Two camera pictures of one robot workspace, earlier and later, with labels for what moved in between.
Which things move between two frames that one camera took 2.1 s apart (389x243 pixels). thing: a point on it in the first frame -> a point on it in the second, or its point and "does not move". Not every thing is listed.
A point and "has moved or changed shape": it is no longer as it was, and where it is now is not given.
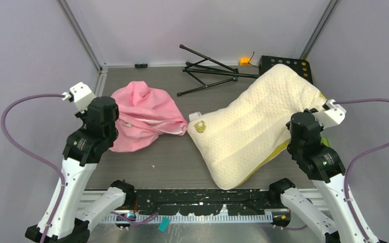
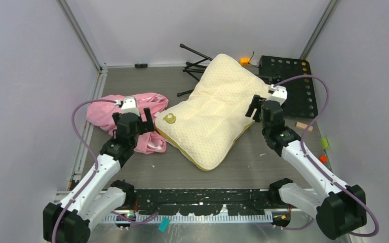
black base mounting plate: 198,202 does not move
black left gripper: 83,116 -> 146,126
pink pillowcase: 144,114 has moved or changed shape
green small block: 324,140 does not move
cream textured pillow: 239,134 -> 205,128
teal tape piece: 164,224 does not move
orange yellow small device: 244,61 does not move
